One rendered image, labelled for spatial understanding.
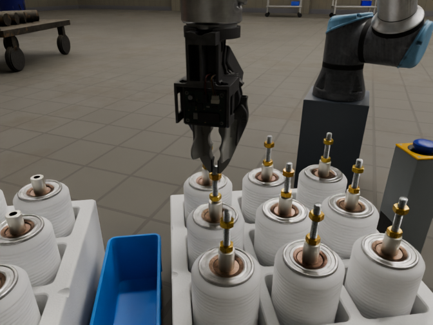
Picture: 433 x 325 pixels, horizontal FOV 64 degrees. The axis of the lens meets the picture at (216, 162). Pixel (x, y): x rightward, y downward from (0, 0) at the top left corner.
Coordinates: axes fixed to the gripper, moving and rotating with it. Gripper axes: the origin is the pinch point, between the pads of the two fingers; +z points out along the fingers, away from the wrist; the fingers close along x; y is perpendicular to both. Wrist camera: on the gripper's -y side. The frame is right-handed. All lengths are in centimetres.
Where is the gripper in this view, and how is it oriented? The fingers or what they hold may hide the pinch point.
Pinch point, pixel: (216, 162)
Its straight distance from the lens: 54.2
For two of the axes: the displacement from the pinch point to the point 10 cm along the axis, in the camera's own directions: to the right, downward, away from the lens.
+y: -2.6, 4.3, -8.7
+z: 0.0, 9.0, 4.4
